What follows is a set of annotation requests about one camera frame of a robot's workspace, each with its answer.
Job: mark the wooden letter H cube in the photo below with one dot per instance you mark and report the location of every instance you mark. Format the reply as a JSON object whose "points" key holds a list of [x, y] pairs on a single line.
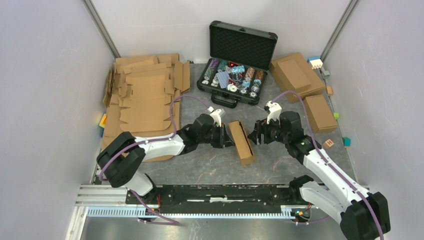
{"points": [[328, 144]]}

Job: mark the black poker chip case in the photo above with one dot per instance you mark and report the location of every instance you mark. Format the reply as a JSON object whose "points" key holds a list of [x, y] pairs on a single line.
{"points": [[239, 60]]}

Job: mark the green cube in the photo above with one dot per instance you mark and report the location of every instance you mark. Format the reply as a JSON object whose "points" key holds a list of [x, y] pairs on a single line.
{"points": [[336, 115]]}

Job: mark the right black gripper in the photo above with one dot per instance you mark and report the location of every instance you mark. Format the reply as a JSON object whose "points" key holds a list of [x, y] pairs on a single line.
{"points": [[264, 128]]}

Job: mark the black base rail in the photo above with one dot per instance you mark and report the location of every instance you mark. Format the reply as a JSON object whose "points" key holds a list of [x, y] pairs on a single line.
{"points": [[222, 199]]}

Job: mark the small wooden cube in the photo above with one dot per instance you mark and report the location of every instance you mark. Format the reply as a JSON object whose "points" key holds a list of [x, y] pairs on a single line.
{"points": [[329, 91]]}

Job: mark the blue white toy block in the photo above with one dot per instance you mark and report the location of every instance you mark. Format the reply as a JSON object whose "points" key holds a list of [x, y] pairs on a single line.
{"points": [[315, 62]]}

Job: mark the large folded cardboard box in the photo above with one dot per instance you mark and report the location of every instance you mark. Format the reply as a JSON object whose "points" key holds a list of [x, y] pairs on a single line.
{"points": [[317, 85]]}

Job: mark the teal cube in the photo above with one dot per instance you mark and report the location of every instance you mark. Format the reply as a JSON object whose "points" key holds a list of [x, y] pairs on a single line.
{"points": [[346, 142]]}

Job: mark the small folded cardboard box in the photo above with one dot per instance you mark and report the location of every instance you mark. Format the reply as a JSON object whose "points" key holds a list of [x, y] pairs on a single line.
{"points": [[320, 116]]}

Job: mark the stack of flat cardboard blanks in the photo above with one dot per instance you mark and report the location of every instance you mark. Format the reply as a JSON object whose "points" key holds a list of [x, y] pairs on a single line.
{"points": [[140, 96]]}

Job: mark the grey toy block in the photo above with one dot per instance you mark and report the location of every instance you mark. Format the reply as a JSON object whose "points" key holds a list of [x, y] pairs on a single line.
{"points": [[325, 74]]}

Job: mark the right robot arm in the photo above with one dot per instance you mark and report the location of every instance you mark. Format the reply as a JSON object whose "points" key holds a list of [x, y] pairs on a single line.
{"points": [[361, 215]]}

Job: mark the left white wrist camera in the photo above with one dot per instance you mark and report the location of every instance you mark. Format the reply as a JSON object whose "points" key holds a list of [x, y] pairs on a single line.
{"points": [[216, 115]]}

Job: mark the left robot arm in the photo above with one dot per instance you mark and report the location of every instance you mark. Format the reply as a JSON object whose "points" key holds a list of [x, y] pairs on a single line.
{"points": [[120, 161]]}

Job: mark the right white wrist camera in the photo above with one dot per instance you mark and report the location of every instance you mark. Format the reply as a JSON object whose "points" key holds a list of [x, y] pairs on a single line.
{"points": [[274, 110]]}

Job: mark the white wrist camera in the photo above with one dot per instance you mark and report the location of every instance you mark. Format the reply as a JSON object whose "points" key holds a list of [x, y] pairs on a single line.
{"points": [[216, 115], [274, 110]]}

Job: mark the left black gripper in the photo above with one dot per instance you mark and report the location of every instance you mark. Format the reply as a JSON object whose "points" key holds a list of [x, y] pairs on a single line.
{"points": [[224, 140]]}

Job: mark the orange yellow block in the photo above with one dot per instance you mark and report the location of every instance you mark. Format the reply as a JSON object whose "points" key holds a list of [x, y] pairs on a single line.
{"points": [[102, 124]]}

